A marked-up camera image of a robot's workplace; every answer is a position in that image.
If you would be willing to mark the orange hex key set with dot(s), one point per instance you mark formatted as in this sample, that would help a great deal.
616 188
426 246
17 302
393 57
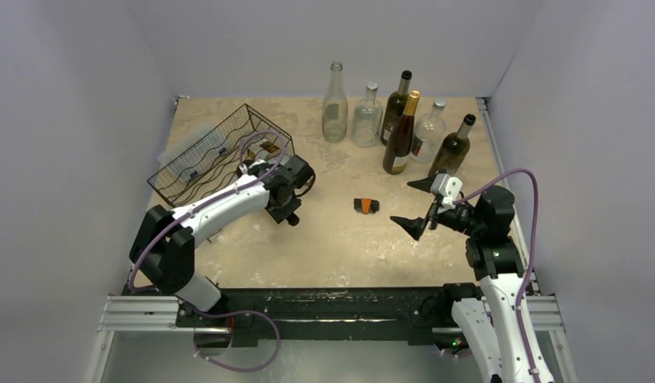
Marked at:
366 206

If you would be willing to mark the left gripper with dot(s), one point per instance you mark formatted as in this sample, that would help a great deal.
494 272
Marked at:
280 214

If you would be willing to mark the clear round bottle silver cap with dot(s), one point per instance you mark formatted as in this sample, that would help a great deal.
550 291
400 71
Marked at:
367 115

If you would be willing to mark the red wine bottle gold foil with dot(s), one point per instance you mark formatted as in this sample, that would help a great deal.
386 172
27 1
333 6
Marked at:
399 145

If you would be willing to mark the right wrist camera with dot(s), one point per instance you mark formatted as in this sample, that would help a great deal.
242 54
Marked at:
446 188

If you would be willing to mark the tall clear bottle no cap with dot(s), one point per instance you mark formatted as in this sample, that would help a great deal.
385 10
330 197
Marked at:
335 106

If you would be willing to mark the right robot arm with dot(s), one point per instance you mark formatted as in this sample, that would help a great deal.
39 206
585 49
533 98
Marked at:
497 325

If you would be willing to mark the dark bottle black cap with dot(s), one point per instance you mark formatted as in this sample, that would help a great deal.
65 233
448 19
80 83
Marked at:
292 219

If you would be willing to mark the dark bottle grey foil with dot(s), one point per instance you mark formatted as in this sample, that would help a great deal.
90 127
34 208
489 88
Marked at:
453 149

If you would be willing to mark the clear bottle black cap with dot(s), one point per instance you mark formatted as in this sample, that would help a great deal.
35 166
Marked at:
268 151

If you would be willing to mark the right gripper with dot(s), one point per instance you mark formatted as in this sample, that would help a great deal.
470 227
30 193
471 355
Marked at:
430 210

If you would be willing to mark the black wire wine rack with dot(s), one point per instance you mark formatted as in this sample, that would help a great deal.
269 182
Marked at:
209 164

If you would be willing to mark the dark green bottle silver foil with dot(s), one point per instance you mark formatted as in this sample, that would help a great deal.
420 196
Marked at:
395 106

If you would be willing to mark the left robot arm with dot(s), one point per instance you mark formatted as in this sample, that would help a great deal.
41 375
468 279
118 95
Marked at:
164 247

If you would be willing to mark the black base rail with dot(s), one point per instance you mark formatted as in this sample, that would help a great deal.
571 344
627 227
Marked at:
415 315

